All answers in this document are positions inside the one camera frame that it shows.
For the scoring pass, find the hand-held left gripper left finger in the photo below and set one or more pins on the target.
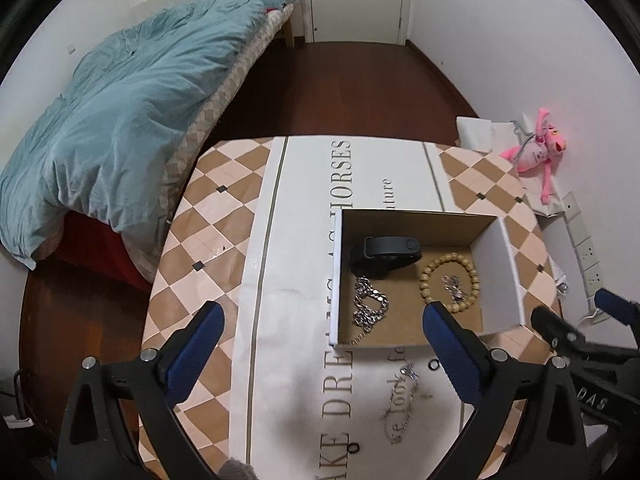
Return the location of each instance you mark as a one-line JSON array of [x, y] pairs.
[[196, 354]]

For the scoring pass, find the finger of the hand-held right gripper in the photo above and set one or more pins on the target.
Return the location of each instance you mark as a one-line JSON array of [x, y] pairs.
[[555, 327], [611, 302]]

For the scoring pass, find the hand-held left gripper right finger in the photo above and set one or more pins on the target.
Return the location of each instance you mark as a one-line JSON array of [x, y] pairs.
[[451, 355]]

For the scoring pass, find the white cardboard box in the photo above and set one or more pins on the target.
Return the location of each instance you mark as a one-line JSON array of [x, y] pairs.
[[400, 317]]

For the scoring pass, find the white power strip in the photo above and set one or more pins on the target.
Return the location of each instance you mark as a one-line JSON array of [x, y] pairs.
[[587, 252]]

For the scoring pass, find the black wristband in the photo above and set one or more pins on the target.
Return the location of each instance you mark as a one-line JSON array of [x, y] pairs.
[[385, 256]]

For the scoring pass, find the grey fuzzy cloth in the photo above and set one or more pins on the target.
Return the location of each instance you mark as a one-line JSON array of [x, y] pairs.
[[239, 470]]

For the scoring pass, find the white printed paper sheet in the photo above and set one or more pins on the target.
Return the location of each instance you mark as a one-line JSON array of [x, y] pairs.
[[300, 260]]

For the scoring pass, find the pink plush toy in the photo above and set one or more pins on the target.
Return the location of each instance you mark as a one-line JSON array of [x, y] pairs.
[[537, 152]]

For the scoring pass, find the white cloth bag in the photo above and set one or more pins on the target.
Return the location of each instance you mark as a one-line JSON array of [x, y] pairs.
[[477, 132]]

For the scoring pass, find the light blue duvet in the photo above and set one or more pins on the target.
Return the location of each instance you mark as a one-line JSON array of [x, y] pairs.
[[115, 125]]

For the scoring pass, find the wooden bed leg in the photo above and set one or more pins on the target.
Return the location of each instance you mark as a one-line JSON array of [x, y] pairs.
[[289, 32]]

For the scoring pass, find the white door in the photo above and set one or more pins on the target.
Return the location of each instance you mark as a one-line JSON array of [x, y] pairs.
[[357, 0]]

